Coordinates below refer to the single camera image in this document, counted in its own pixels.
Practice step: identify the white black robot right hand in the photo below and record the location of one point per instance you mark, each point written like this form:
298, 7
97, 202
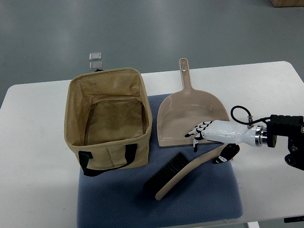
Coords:
229, 133

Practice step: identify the pink hand broom black bristles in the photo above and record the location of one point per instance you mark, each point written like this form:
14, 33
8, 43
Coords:
180, 173

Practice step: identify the yellow fabric bag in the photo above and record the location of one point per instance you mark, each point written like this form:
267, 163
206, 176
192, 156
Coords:
108, 121

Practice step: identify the pink plastic dustpan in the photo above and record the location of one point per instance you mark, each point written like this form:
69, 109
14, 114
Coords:
180, 112

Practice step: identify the black table control panel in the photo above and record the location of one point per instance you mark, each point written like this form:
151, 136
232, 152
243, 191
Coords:
294, 219

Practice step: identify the blue quilted mat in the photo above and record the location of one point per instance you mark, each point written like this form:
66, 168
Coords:
126, 198

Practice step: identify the brown cardboard box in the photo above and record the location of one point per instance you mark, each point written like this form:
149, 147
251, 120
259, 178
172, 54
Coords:
287, 3

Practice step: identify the upper silver floor plate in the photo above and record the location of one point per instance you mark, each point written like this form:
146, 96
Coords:
95, 56

